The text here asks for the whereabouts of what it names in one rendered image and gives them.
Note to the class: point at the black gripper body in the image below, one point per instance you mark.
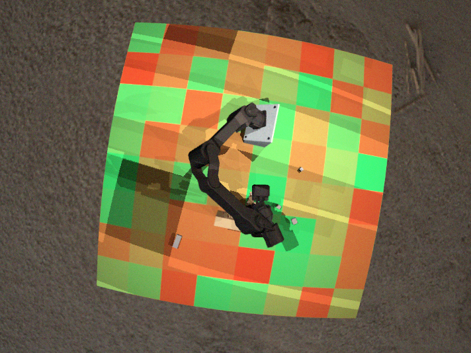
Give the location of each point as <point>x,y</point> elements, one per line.
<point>259,191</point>

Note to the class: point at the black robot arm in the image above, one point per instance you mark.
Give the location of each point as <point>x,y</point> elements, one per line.
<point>246,218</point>

